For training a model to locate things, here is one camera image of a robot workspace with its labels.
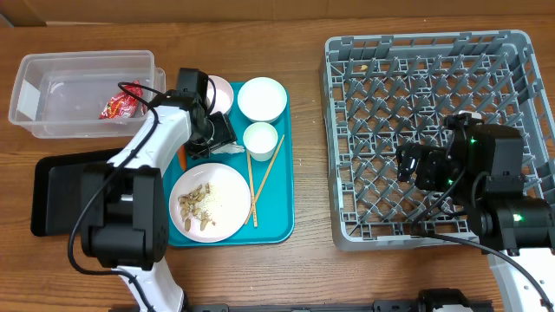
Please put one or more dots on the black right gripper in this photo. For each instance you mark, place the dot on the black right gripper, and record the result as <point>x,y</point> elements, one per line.
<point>432,162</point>

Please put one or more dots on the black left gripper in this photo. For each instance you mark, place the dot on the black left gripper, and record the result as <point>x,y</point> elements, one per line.
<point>224,133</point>

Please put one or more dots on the white tissue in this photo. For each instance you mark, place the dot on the white tissue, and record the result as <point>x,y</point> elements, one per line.
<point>231,148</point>

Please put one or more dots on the orange carrot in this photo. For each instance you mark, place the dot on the orange carrot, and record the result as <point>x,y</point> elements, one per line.
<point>182,158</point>

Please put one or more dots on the white cup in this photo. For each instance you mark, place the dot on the white cup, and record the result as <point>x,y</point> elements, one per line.
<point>260,140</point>

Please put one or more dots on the red snack wrapper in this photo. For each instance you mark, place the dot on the red snack wrapper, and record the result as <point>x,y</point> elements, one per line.
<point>121,105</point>

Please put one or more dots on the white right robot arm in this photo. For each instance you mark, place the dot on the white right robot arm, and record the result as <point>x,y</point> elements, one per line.
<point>481,171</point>

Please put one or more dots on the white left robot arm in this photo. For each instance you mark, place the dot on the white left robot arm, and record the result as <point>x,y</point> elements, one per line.
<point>124,222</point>

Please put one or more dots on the grey dishwasher rack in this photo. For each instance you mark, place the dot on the grey dishwasher rack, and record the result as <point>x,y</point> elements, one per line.
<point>413,82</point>

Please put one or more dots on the pink bowl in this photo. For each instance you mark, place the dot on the pink bowl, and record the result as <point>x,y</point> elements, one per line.
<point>220,95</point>

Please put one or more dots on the white bowl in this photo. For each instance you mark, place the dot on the white bowl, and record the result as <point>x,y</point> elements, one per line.
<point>262,99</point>

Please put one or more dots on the pink plate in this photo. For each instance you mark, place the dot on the pink plate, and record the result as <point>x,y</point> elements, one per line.
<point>229,202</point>

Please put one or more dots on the peanut shell scraps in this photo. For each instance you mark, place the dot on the peanut shell scraps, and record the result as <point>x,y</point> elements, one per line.
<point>193,206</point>

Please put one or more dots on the wooden chopstick right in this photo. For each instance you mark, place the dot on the wooden chopstick right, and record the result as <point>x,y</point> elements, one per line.
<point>268,170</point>

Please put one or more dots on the wooden chopstick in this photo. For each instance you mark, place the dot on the wooden chopstick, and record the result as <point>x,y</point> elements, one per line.
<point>268,170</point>
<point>252,190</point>

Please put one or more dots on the teal serving tray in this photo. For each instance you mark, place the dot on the teal serving tray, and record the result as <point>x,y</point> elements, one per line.
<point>275,205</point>

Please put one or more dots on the wooden chopstick left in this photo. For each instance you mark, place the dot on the wooden chopstick left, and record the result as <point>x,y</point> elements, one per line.
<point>252,190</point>

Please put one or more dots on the clear plastic bin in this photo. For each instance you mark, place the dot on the clear plastic bin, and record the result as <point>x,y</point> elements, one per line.
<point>62,95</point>

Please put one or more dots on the black tray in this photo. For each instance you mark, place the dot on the black tray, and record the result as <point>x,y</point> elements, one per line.
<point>56,202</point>

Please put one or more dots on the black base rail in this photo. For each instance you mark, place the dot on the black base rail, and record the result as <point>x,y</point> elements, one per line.
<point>428,300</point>

